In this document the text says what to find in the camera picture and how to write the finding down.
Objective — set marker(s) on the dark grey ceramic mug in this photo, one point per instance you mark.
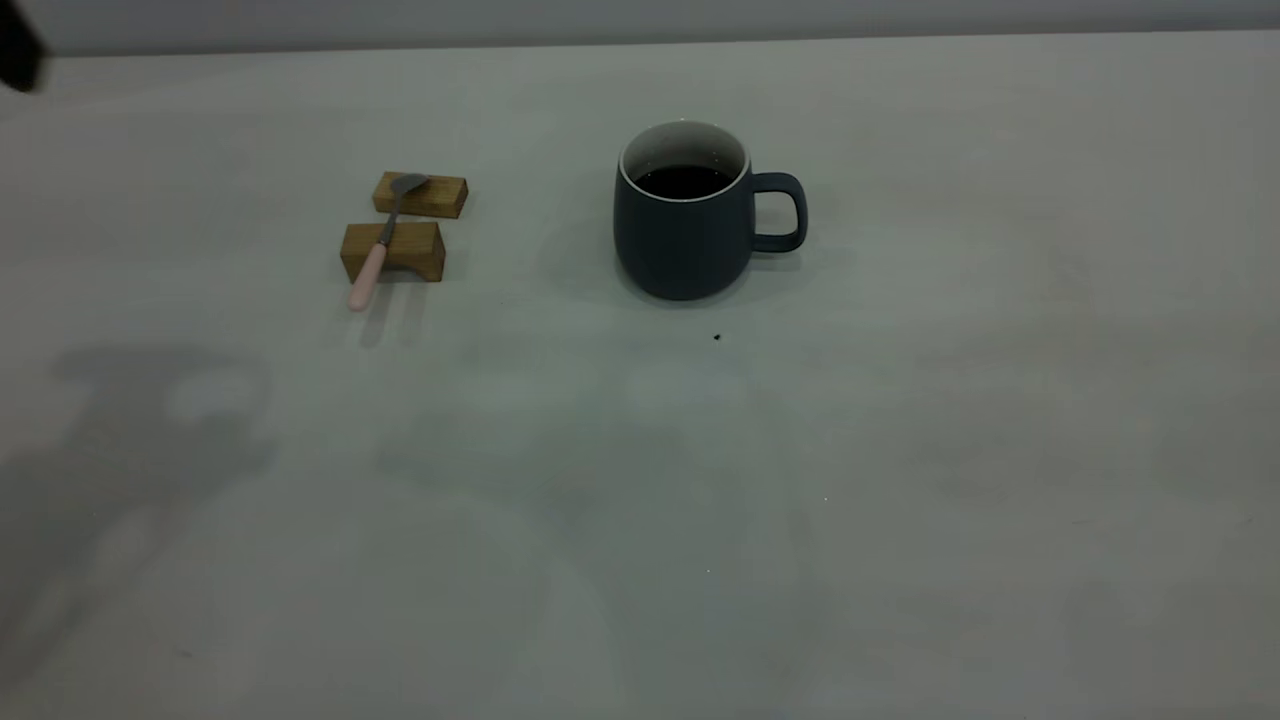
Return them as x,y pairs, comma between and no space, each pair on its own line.
680,245

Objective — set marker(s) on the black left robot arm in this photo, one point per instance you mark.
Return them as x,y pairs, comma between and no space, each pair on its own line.
15,45

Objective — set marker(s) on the dark coffee liquid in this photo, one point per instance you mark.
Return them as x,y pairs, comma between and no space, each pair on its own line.
682,182

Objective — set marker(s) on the arched wooden block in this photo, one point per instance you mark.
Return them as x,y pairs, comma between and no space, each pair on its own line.
415,245

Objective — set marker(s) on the flat wooden block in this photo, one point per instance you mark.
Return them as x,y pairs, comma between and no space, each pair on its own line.
445,198

